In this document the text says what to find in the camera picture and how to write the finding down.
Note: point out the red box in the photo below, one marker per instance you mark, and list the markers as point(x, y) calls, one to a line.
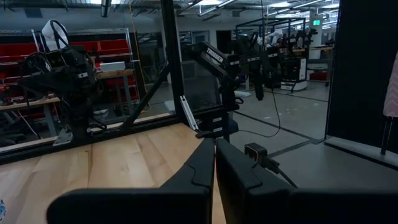
point(317, 76)

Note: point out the black background robot arm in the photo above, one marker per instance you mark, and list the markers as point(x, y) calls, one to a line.
point(214, 56)
point(258, 81)

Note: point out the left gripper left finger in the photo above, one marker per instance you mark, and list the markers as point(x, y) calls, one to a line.
point(186, 202)

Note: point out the silver corner bracket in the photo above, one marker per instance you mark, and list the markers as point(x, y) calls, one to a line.
point(63, 138)

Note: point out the wooden workbench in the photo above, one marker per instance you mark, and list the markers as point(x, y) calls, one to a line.
point(31, 104)

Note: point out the black webcam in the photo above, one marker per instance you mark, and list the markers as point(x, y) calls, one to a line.
point(255, 151)

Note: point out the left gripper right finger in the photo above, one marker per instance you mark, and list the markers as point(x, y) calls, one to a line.
point(248, 202)

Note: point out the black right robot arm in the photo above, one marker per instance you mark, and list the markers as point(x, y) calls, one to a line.
point(79, 109)

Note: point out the black partition panel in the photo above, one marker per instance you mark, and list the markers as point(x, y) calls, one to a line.
point(357, 77)

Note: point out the green exit sign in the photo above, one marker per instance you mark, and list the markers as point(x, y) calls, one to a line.
point(316, 22)

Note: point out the black aluminium table frame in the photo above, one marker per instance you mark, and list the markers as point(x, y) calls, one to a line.
point(172, 62)

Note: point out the red storage bin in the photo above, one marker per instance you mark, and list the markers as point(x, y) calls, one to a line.
point(84, 47)
point(18, 51)
point(113, 47)

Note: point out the white floor box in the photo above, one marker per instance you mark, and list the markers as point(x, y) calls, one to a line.
point(169, 106)

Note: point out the small wooden side table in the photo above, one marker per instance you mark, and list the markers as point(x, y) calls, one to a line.
point(113, 74)

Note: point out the black stand pole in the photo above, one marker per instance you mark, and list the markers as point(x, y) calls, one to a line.
point(386, 133)

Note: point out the black white equipment cabinet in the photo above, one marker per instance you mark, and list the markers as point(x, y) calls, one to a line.
point(293, 73)

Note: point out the silver aluminium bar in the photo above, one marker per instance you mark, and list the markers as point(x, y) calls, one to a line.
point(189, 112)

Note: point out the pink patterned cloth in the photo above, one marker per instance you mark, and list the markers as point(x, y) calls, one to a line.
point(392, 93)

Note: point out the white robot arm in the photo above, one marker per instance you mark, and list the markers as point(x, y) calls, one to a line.
point(275, 34)
point(49, 34)

